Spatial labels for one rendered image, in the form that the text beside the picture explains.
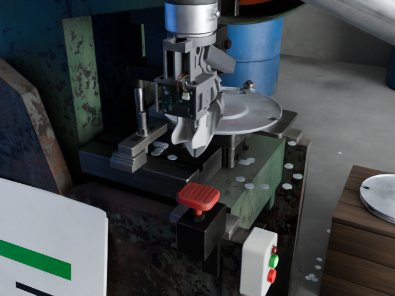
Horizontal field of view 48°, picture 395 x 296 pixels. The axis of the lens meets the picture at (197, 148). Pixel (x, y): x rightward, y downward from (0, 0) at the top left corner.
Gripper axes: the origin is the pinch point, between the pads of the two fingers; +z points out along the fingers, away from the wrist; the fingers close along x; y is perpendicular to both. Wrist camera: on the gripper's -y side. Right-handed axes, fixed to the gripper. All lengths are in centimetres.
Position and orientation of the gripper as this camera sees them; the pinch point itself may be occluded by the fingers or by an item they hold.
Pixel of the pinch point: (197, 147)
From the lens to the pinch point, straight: 74.6
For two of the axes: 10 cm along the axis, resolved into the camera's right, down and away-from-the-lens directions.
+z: 0.0, 8.9, 4.6
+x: 8.9, 2.2, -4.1
